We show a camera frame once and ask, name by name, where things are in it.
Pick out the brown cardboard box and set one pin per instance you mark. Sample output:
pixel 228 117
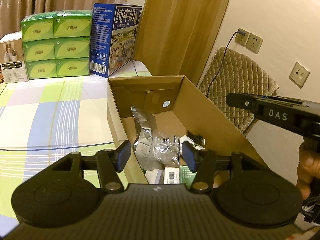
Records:
pixel 177 106

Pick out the silver foil pouch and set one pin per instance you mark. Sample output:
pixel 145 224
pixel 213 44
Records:
pixel 145 124

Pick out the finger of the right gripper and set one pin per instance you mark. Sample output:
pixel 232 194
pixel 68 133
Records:
pixel 292 98
pixel 247 101

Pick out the single wall outlet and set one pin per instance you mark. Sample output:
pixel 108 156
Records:
pixel 299 75

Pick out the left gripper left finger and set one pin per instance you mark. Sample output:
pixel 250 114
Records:
pixel 109 164

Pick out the white green-print box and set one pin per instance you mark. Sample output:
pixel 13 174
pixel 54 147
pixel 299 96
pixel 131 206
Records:
pixel 186 138

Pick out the quilted chair cover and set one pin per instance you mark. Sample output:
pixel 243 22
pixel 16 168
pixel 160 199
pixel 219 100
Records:
pixel 232 72

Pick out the blue milk carton box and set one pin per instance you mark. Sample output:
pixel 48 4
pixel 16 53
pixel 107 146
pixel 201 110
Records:
pixel 113 34

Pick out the white product box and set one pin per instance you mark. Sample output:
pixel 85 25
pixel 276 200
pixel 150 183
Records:
pixel 13 66

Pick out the white tall barcode box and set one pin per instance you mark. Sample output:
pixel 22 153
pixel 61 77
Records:
pixel 171 175

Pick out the green medicine box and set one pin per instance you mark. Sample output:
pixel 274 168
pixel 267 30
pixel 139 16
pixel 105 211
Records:
pixel 186 176

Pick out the clear bag with parts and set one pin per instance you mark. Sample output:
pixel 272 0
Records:
pixel 164 152

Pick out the person's right hand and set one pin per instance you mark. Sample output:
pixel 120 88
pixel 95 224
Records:
pixel 308 168

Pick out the wall socket pair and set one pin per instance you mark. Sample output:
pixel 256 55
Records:
pixel 248 40

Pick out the green tissue pack stack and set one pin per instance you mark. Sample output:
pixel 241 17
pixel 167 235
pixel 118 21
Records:
pixel 56 44

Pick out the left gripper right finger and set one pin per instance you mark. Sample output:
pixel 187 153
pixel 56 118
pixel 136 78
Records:
pixel 203 163

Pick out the white power adapter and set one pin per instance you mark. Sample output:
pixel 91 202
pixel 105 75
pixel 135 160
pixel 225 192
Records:
pixel 155 176

